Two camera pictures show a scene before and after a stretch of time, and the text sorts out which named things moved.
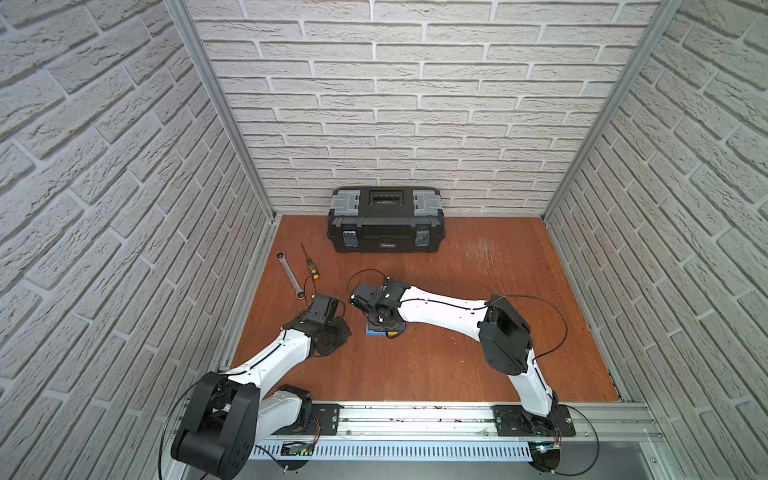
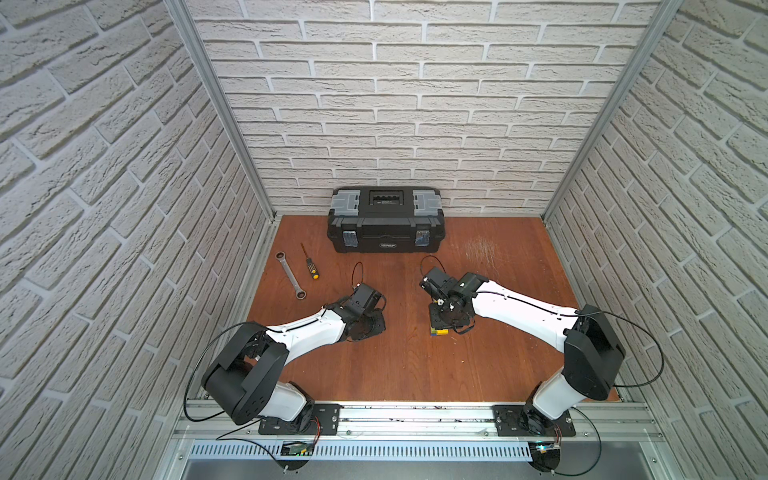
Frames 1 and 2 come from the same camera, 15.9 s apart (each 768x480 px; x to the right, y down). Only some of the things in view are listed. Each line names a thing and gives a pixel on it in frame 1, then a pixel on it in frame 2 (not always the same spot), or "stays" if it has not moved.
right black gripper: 374,326 to 436,324
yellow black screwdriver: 310,265 stays
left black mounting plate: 324,420 stays
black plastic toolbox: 386,219 stays
